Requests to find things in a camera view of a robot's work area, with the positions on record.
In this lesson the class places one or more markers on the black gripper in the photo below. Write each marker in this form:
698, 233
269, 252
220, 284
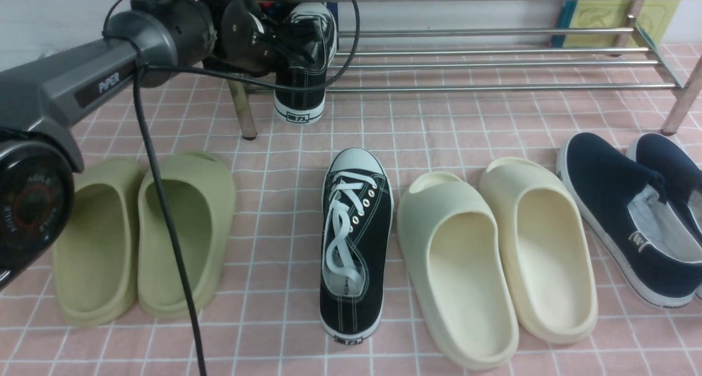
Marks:
244, 42

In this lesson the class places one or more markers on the black canvas sneaker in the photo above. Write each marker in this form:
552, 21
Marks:
309, 43
357, 206

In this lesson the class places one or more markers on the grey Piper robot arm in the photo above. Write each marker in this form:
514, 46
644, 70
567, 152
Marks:
42, 100

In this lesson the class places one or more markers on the navy left slip-on shoe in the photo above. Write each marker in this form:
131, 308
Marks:
589, 168

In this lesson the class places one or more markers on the navy slip-on shoe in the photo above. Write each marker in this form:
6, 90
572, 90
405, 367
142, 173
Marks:
589, 168
669, 167

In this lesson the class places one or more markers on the silver metal shoe rack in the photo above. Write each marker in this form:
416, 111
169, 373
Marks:
645, 53

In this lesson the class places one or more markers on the navy right slip-on shoe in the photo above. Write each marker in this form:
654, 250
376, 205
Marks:
669, 167

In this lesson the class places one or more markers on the green right slide slipper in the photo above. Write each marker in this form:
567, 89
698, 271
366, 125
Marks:
201, 195

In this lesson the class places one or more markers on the green slide slipper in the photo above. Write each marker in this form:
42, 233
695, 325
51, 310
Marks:
95, 257
201, 195

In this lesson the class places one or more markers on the green left slide slipper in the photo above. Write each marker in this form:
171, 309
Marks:
95, 257

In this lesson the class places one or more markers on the cream left slide slipper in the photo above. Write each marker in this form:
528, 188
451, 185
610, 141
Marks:
449, 240

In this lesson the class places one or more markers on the cream slide slipper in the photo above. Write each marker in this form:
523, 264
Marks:
449, 240
543, 250

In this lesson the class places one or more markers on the teal yellow book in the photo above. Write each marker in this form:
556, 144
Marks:
654, 18

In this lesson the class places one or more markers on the cream right slide slipper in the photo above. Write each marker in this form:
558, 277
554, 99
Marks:
543, 250

